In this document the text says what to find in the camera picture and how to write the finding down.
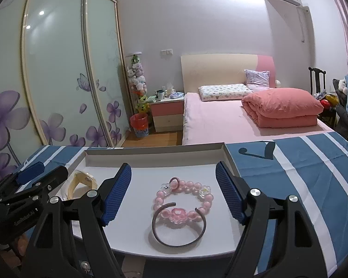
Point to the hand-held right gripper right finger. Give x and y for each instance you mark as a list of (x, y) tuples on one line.
[(229, 192)]

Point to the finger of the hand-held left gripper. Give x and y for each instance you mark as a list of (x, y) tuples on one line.
[(32, 172), (52, 176)]

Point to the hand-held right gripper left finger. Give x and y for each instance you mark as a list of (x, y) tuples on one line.
[(117, 197)]

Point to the cream plastic bangle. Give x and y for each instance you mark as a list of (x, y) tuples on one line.
[(75, 186)]

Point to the grey cardboard tray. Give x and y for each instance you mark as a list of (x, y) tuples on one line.
[(145, 179)]

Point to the dark metal bangle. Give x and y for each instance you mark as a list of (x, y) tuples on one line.
[(153, 226)]

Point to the blue white striped tablecloth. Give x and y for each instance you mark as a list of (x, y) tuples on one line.
[(293, 162)]

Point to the pink bed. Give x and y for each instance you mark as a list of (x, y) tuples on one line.
[(214, 121)]

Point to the trash bin with red bag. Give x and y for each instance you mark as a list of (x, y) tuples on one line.
[(139, 124)]

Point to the pink and cream nightstand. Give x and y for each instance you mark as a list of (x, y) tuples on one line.
[(166, 115)]

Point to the white patterned pillow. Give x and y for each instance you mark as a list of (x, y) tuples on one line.
[(220, 91)]

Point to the salmon folded quilt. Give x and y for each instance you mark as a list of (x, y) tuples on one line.
[(281, 104)]

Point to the light blue cloth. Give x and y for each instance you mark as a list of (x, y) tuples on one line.
[(177, 95)]

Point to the floral sliding door wardrobe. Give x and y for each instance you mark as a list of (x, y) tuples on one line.
[(55, 63)]

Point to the lilac pillow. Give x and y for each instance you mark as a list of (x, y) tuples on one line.
[(258, 79)]

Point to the plush toy column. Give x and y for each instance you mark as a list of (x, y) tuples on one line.
[(137, 78)]

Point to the cream and pink headboard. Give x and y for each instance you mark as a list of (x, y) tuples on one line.
[(214, 69)]

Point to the red and yellow toys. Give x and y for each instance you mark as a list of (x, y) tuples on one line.
[(329, 100)]

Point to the grey chair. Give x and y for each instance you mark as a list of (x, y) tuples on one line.
[(345, 121)]

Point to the dark wooden chair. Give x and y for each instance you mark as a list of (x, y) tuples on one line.
[(317, 78)]

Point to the white pipe cover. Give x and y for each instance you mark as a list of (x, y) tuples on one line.
[(304, 20)]

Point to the white wall sockets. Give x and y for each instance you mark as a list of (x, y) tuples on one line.
[(166, 52)]

